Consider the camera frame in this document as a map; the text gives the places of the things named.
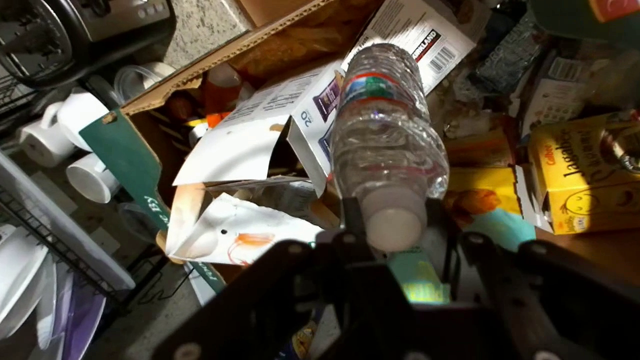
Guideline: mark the white barcode carton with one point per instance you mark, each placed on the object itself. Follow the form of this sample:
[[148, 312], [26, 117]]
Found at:
[[427, 41]]

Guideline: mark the clear plastic water bottle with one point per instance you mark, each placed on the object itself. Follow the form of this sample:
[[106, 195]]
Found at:
[[387, 133]]

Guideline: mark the white mug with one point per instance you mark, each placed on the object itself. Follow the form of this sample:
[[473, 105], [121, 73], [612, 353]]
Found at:
[[92, 178], [62, 126]]

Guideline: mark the teal snack bag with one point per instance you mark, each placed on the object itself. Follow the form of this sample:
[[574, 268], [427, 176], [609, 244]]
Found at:
[[501, 230]]

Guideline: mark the white plate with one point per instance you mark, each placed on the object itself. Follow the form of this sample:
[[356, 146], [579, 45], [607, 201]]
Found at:
[[21, 280]]

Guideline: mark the black toaster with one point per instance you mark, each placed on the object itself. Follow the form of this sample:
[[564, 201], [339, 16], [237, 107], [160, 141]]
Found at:
[[100, 20]]

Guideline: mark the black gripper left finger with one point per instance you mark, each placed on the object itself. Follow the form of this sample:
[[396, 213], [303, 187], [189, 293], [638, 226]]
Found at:
[[301, 307]]

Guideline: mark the black dish rack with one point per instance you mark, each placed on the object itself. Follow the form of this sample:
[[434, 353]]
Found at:
[[61, 246]]

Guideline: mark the purple plate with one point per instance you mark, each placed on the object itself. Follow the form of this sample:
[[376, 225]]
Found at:
[[82, 323]]

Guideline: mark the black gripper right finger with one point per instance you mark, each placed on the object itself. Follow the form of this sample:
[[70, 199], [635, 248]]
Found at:
[[532, 307]]

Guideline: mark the yellow box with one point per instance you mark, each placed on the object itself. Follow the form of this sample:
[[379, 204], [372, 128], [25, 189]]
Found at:
[[581, 180]]

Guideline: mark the clear glass cup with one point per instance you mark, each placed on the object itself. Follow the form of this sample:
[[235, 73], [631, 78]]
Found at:
[[141, 82]]

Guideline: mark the green pack red label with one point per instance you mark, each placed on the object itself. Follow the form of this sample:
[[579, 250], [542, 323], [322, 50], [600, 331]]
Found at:
[[572, 20]]

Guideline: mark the white paper bag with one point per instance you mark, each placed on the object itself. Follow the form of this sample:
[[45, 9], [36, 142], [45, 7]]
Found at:
[[240, 133]]

